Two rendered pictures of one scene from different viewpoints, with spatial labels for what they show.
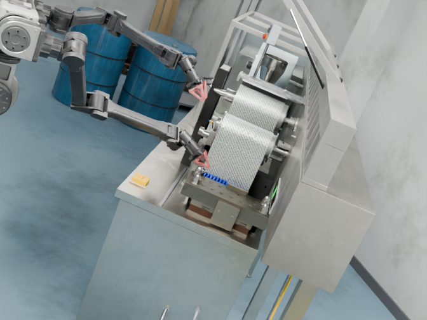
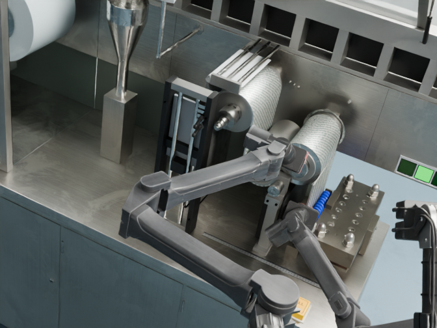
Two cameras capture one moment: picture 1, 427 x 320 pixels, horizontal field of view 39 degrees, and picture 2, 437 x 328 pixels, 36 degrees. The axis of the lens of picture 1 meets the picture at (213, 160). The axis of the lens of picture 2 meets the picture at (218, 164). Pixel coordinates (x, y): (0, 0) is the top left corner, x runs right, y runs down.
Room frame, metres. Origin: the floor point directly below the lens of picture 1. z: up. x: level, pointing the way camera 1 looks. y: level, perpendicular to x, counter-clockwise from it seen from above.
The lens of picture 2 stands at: (2.35, 1.74, 2.41)
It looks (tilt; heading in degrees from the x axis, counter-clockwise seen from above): 35 degrees down; 288
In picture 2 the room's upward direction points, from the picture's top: 11 degrees clockwise
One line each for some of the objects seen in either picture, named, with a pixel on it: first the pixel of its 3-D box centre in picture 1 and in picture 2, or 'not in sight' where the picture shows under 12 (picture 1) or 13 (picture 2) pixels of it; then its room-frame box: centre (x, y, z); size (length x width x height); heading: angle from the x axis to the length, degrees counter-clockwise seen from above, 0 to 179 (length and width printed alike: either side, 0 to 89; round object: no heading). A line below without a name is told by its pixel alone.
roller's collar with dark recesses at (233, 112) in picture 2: (230, 96); (228, 116); (2.89, 0.04, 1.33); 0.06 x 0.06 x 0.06; 88
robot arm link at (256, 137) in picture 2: (181, 60); (263, 149); (2.69, 0.31, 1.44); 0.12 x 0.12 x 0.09; 86
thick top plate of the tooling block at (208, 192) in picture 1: (227, 199); (346, 218); (2.45, -0.13, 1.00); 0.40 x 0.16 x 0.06; 88
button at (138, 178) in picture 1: (140, 179); (296, 306); (2.49, 0.27, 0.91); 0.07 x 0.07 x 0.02; 88
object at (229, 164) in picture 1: (230, 167); (317, 189); (2.57, -0.09, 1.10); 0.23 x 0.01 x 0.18; 88
